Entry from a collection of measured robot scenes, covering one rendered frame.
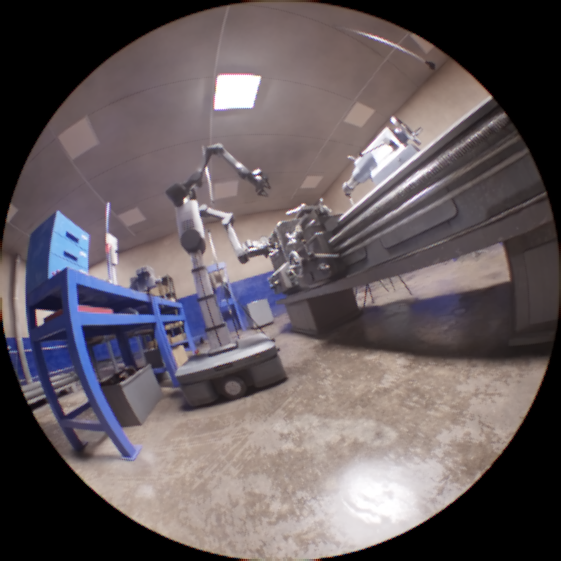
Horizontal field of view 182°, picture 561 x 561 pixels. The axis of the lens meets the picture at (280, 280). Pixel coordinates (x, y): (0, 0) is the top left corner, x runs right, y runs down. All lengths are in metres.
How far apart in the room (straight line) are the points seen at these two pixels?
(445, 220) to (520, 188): 0.39
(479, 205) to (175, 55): 3.06
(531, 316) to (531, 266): 0.17
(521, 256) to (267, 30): 3.08
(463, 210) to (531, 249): 0.32
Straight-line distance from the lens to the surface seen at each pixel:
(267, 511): 0.55
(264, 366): 1.02
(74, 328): 0.90
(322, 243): 1.16
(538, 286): 0.83
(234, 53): 2.99
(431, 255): 0.70
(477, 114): 0.89
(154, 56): 2.97
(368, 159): 1.24
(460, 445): 0.57
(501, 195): 0.83
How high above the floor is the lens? 0.48
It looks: 5 degrees up
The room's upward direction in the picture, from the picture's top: 19 degrees counter-clockwise
